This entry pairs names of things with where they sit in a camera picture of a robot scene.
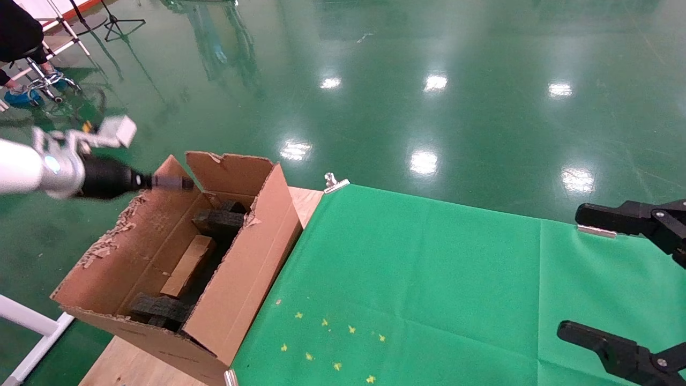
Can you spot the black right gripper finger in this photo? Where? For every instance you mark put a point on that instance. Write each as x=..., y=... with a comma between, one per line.
x=605, y=217
x=621, y=356

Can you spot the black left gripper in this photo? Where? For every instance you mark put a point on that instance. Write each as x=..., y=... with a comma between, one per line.
x=110, y=177

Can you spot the small taped cardboard box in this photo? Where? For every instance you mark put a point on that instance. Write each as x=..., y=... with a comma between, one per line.
x=187, y=265

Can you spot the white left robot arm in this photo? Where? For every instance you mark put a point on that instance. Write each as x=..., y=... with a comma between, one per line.
x=16, y=166

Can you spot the large open cardboard carton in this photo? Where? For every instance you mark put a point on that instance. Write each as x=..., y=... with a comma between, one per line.
x=252, y=279

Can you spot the silver cloth clip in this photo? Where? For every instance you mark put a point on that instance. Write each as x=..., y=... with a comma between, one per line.
x=230, y=378
x=595, y=231
x=335, y=184

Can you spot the black foam block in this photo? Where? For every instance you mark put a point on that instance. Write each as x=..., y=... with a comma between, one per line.
x=161, y=310
x=220, y=220

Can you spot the chrome wheeled chair base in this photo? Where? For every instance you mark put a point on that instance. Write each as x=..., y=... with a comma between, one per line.
x=45, y=81

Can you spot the black tripod stand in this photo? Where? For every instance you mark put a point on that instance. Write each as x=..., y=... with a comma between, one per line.
x=115, y=24

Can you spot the green table cloth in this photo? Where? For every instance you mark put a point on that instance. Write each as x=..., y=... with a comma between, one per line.
x=455, y=295

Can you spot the white metal rack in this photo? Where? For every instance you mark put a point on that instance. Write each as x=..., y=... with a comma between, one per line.
x=64, y=27

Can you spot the person in black clothes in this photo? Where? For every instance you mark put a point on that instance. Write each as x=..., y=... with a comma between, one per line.
x=16, y=29

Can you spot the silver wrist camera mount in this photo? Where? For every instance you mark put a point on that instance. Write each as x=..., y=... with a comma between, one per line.
x=115, y=131

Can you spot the white table frame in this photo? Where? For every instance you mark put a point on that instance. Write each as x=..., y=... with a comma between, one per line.
x=37, y=321

